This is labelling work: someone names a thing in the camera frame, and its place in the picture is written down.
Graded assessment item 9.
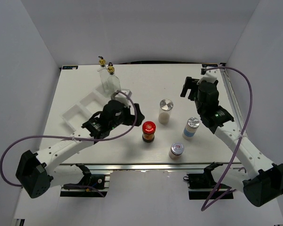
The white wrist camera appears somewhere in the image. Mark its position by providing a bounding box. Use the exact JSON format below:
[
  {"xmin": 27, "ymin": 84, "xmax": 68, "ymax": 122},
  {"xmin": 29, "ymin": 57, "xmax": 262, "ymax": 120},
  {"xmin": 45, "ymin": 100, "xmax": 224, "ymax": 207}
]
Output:
[
  {"xmin": 110, "ymin": 89, "xmax": 132, "ymax": 106},
  {"xmin": 197, "ymin": 67, "xmax": 217, "ymax": 85}
]

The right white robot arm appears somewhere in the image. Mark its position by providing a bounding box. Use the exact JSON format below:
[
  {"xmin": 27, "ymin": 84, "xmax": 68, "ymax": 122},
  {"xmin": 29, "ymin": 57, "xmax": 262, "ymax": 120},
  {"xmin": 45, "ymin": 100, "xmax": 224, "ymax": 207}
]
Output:
[{"xmin": 180, "ymin": 77, "xmax": 283, "ymax": 207}]

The red lid sauce jar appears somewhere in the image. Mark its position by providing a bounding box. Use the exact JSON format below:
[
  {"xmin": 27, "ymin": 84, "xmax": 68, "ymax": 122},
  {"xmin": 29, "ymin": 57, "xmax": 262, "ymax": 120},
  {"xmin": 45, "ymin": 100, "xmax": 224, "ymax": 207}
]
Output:
[{"xmin": 142, "ymin": 121, "xmax": 156, "ymax": 143}]

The right side aluminium rail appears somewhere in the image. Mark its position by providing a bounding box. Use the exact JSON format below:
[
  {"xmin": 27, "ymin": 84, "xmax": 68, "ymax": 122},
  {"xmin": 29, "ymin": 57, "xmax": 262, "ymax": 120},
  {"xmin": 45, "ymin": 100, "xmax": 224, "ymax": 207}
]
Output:
[{"xmin": 219, "ymin": 69, "xmax": 244, "ymax": 129}]

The dark sauce glass bottle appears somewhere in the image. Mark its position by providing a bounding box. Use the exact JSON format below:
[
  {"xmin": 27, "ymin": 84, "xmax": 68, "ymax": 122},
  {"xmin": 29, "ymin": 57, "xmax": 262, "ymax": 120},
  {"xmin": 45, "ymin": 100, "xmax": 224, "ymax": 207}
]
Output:
[{"xmin": 107, "ymin": 62, "xmax": 121, "ymax": 94}]

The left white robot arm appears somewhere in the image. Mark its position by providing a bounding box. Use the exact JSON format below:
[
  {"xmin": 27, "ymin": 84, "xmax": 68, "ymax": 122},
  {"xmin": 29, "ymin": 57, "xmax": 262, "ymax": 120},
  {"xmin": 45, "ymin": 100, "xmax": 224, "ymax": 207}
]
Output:
[{"xmin": 16, "ymin": 100, "xmax": 145, "ymax": 199}]

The aluminium front rail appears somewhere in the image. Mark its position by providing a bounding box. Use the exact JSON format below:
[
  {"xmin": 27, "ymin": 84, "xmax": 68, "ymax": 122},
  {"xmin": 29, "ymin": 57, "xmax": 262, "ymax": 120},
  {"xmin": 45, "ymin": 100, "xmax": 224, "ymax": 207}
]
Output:
[{"xmin": 61, "ymin": 163, "xmax": 241, "ymax": 172}]

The white compartment organizer tray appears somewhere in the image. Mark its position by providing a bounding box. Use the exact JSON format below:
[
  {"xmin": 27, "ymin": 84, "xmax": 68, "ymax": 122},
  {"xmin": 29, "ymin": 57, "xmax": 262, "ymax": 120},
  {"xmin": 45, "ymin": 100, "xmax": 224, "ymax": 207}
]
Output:
[{"xmin": 61, "ymin": 82, "xmax": 133, "ymax": 131}]

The small red-label lid jar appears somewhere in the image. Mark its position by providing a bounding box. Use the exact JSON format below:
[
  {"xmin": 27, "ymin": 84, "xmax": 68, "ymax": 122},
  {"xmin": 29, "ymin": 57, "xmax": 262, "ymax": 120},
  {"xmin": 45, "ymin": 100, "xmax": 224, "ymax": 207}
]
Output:
[{"xmin": 169, "ymin": 143, "xmax": 184, "ymax": 160}]

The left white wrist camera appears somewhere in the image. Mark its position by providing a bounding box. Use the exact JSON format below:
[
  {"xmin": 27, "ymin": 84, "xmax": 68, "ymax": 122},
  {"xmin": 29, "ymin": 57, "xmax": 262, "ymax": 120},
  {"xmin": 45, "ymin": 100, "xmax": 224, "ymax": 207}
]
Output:
[{"xmin": 110, "ymin": 89, "xmax": 132, "ymax": 106}]

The blue label silver-lid jar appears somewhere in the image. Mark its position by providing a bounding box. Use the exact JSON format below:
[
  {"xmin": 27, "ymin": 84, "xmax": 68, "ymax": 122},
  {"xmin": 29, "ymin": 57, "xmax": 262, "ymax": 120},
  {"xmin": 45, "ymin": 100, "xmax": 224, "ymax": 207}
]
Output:
[{"xmin": 182, "ymin": 117, "xmax": 200, "ymax": 140}]

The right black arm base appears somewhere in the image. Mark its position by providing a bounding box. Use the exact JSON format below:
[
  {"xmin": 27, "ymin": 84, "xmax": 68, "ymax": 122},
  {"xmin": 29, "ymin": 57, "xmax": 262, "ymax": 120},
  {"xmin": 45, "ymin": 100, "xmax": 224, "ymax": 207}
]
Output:
[{"xmin": 183, "ymin": 162, "xmax": 223, "ymax": 200}]

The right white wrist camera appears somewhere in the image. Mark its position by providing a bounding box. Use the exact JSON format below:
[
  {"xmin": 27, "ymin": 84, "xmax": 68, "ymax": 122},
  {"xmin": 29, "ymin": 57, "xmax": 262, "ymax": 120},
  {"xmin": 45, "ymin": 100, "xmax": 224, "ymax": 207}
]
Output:
[{"xmin": 197, "ymin": 67, "xmax": 217, "ymax": 85}]

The tall jar white powder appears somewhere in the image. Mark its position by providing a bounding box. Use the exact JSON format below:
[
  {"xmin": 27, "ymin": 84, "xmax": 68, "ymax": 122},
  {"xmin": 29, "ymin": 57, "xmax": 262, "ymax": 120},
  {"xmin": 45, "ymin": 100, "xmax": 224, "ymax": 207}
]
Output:
[{"xmin": 158, "ymin": 99, "xmax": 174, "ymax": 125}]

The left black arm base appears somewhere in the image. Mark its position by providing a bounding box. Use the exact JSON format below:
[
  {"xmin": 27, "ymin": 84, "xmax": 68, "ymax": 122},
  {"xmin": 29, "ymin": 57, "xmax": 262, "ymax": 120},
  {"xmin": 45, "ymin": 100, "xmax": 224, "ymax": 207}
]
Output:
[{"xmin": 60, "ymin": 163, "xmax": 108, "ymax": 198}]

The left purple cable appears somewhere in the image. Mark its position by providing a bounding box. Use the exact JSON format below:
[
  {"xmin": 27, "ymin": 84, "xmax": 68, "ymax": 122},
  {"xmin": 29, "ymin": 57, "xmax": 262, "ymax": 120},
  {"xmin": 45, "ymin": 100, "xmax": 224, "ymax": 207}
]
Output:
[{"xmin": 0, "ymin": 89, "xmax": 138, "ymax": 187}]

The aluminium rail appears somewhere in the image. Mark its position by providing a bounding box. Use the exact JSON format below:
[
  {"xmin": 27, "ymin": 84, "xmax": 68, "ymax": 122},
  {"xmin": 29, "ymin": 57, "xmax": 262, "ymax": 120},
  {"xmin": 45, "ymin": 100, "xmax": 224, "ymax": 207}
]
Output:
[
  {"xmin": 219, "ymin": 69, "xmax": 244, "ymax": 129},
  {"xmin": 61, "ymin": 163, "xmax": 241, "ymax": 172}
]

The clear liquid glass bottle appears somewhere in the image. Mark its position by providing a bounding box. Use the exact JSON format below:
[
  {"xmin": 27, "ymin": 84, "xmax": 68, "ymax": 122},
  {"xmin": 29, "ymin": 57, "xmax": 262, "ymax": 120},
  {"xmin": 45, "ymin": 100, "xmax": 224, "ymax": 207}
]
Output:
[{"xmin": 98, "ymin": 56, "xmax": 110, "ymax": 97}]

